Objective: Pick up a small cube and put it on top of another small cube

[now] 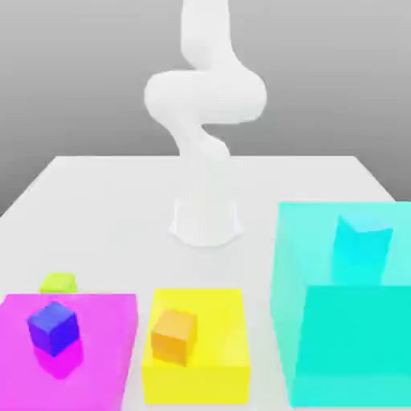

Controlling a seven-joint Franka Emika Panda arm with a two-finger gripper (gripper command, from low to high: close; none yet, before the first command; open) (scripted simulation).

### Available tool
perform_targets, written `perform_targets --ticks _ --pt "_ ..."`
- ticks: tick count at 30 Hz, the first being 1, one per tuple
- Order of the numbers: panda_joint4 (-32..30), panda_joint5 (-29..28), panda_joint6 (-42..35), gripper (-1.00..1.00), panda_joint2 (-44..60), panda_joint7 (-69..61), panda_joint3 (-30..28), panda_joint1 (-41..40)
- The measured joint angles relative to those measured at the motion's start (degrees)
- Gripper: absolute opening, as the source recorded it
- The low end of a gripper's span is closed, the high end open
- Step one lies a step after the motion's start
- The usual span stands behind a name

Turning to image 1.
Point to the large magenta box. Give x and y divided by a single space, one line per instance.
106 346

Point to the small blue cube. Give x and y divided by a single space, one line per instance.
53 330

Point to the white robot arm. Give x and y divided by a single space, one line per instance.
205 96

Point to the small cyan cube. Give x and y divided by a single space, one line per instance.
359 257

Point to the large yellow box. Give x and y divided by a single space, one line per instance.
221 321

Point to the small lime green cube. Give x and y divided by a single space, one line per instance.
58 283

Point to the small orange cube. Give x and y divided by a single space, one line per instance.
173 337

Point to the large turquoise box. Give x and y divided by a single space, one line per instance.
346 340

